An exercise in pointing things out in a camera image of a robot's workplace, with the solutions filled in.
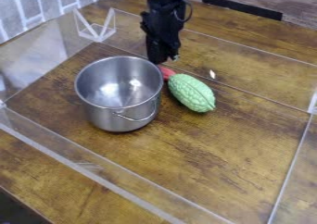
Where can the black wall strip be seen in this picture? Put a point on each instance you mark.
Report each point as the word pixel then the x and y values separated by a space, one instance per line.
pixel 255 10

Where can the clear acrylic enclosure wall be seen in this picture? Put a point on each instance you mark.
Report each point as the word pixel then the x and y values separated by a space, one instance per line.
pixel 197 168

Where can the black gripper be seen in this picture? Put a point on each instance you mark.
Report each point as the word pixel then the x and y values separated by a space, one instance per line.
pixel 164 21

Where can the clear acrylic corner bracket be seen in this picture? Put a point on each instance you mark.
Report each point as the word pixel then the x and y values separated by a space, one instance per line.
pixel 93 31

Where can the stainless steel pot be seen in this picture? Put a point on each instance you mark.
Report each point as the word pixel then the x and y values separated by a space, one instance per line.
pixel 119 89

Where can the pink spoon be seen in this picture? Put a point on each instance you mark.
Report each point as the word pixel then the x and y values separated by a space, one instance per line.
pixel 166 72

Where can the green bitter gourd toy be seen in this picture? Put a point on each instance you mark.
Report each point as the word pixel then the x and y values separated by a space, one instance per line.
pixel 192 93

